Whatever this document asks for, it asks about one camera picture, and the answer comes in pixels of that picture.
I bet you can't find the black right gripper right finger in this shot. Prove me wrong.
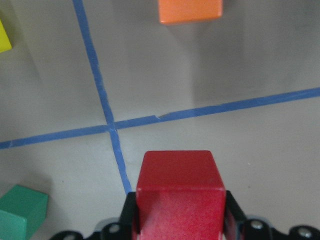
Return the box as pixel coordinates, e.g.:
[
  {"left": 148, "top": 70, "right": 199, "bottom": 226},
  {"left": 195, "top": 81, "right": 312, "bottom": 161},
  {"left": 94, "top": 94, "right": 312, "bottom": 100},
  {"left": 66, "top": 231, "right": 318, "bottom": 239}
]
[{"left": 223, "top": 190, "right": 247, "bottom": 240}]

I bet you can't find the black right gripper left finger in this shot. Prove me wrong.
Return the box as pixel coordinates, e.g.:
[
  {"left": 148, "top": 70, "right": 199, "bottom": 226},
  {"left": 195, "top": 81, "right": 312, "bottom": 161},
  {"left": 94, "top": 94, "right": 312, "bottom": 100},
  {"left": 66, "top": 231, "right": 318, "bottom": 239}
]
[{"left": 119, "top": 192, "right": 139, "bottom": 240}]

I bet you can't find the red wooden block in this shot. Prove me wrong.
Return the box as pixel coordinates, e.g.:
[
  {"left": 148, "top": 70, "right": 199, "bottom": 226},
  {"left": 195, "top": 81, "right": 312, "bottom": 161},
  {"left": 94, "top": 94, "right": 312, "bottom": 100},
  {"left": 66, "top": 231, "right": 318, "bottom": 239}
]
[{"left": 136, "top": 150, "right": 226, "bottom": 240}]

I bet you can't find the green wooden block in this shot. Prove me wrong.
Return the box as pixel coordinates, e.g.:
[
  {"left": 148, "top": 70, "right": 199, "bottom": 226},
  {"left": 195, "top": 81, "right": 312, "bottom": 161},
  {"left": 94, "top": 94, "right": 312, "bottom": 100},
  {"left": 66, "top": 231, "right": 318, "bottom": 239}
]
[{"left": 0, "top": 185, "right": 49, "bottom": 240}]

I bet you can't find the yellow wooden block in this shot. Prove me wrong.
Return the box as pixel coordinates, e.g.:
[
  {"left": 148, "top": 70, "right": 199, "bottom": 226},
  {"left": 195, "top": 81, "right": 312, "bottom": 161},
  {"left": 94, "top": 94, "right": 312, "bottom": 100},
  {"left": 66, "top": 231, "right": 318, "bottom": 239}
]
[{"left": 0, "top": 21, "right": 12, "bottom": 53}]

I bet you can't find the orange wooden block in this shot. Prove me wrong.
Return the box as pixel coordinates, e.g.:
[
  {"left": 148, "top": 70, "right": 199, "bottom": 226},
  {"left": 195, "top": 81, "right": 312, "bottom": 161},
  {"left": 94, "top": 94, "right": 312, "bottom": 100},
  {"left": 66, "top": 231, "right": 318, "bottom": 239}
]
[{"left": 157, "top": 0, "right": 224, "bottom": 25}]

